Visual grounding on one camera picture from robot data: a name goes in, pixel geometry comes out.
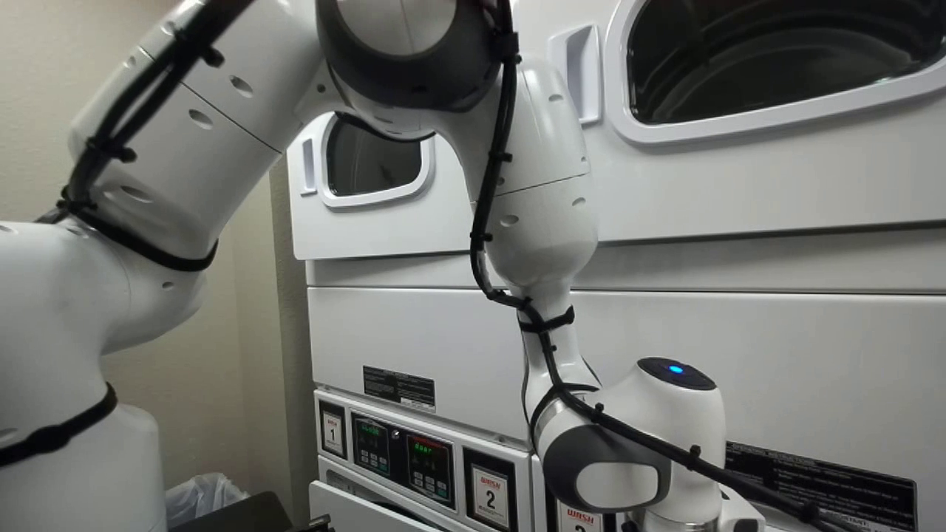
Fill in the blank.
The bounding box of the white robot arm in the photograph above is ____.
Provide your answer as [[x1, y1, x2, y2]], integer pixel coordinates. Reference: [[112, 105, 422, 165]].
[[0, 0, 758, 532]]

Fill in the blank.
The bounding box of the black warning label left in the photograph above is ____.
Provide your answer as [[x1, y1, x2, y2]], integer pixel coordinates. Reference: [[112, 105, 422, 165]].
[[364, 368, 434, 408]]

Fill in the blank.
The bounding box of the black warning label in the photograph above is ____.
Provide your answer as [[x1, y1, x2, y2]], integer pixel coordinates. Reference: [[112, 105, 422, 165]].
[[728, 443, 920, 532], [364, 368, 434, 408]]

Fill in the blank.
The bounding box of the left white stacked washer dryer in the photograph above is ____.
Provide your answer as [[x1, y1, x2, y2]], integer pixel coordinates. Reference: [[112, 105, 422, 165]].
[[282, 106, 540, 532]]

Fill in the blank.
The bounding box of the white stacked washer dryer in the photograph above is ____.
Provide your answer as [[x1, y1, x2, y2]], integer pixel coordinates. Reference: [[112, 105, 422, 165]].
[[282, 106, 540, 532], [511, 0, 946, 532]]

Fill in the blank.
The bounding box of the left washer control panel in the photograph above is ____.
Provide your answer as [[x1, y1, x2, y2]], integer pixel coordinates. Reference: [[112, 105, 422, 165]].
[[308, 389, 537, 532]]

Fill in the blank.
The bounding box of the right dryer door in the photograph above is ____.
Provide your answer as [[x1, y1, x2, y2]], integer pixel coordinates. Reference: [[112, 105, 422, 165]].
[[514, 0, 946, 244]]

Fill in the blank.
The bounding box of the right white stacked washer dryer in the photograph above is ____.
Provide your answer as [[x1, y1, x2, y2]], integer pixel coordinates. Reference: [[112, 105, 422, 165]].
[[511, 0, 946, 532]]

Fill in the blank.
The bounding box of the black object at bottom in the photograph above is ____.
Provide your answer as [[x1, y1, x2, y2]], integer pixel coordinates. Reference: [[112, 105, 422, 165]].
[[171, 494, 338, 532]]

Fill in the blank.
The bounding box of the clear plastic bag bin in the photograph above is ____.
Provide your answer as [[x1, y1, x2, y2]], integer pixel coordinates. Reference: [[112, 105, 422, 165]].
[[166, 474, 249, 532]]

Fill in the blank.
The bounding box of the black warning label right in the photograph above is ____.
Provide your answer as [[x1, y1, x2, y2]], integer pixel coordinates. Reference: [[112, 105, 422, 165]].
[[728, 443, 920, 532]]

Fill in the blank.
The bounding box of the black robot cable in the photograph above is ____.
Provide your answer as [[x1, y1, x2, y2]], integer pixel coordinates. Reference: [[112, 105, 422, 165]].
[[39, 0, 852, 532]]

